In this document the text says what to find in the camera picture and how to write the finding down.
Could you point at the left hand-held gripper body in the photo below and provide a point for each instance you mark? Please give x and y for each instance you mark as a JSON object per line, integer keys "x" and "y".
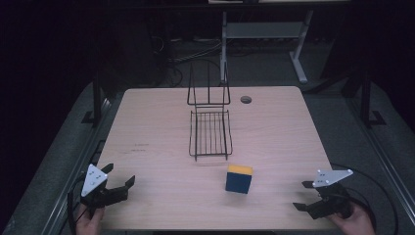
{"x": 93, "y": 180}

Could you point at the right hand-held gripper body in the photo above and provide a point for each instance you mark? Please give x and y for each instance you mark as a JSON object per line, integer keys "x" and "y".
{"x": 330, "y": 195}

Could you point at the blue and yellow box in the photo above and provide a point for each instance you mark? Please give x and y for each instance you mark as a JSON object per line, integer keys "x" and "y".
{"x": 239, "y": 182}

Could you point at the person's right hand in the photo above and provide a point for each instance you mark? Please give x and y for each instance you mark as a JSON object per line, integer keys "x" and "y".
{"x": 356, "y": 223}

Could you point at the person's left hand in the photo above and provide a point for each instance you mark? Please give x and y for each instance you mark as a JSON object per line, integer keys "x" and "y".
{"x": 88, "y": 224}

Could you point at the grey metal stand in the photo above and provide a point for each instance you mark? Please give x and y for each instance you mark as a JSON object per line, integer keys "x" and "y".
{"x": 261, "y": 30}

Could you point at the aluminium frame rail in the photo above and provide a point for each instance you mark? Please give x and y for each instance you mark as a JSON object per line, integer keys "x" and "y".
{"x": 385, "y": 156}
{"x": 75, "y": 176}

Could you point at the black upright post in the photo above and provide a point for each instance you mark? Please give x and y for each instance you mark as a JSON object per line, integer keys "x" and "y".
{"x": 366, "y": 98}
{"x": 96, "y": 98}

